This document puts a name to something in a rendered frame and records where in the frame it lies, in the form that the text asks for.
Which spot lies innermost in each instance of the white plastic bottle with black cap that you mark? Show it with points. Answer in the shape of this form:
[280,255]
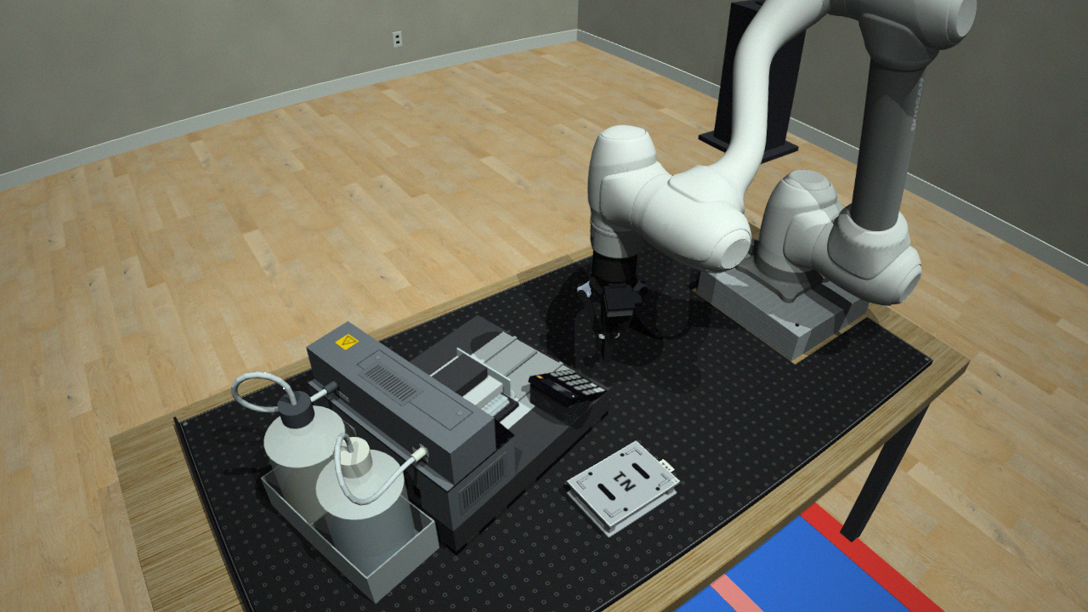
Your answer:
[299,444]

